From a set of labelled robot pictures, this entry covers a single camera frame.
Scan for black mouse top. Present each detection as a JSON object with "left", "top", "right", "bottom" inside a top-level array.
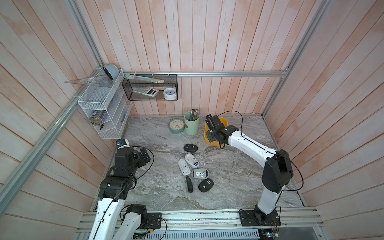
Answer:
[{"left": 183, "top": 144, "right": 198, "bottom": 153}]

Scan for grey white mouse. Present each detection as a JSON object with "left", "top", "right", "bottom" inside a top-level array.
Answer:
[{"left": 192, "top": 168, "right": 209, "bottom": 180}]

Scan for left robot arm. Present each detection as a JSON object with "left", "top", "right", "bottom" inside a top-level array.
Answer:
[{"left": 90, "top": 146, "right": 151, "bottom": 240}]

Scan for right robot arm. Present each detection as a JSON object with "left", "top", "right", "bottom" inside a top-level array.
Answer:
[{"left": 205, "top": 115, "right": 294, "bottom": 226}]

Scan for black mouse bottom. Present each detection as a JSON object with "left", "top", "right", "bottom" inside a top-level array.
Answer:
[{"left": 198, "top": 178, "right": 214, "bottom": 193}]

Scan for green pen cup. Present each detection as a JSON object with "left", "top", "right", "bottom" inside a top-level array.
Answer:
[{"left": 184, "top": 111, "right": 200, "bottom": 136}]

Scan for pens in cup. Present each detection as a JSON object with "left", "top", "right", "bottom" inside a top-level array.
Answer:
[{"left": 190, "top": 109, "right": 199, "bottom": 121}]

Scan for green round clock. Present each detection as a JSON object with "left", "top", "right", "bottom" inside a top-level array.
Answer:
[{"left": 169, "top": 119, "right": 185, "bottom": 134}]

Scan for binder clips jar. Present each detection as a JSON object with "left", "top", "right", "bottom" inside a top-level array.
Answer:
[{"left": 89, "top": 110, "right": 106, "bottom": 126}]

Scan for white tape roll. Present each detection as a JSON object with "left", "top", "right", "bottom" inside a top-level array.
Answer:
[{"left": 163, "top": 88, "right": 178, "bottom": 101}]

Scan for white calculator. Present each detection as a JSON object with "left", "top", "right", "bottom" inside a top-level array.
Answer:
[{"left": 132, "top": 88, "right": 159, "bottom": 97}]

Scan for clear triangle ruler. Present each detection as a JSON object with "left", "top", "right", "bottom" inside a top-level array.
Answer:
[{"left": 65, "top": 75, "right": 115, "bottom": 88}]

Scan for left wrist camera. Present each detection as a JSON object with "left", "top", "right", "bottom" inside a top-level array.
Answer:
[{"left": 116, "top": 139, "right": 130, "bottom": 149}]

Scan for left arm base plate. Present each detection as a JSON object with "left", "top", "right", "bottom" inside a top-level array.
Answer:
[{"left": 138, "top": 212, "right": 162, "bottom": 230}]

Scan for white wire shelf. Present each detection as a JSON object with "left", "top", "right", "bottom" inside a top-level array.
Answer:
[{"left": 78, "top": 70, "right": 133, "bottom": 140}]

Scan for black wire basket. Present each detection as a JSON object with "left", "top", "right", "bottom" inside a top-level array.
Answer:
[{"left": 122, "top": 74, "right": 179, "bottom": 101}]

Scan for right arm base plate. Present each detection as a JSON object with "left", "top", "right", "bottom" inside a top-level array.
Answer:
[{"left": 238, "top": 209, "right": 281, "bottom": 227}]

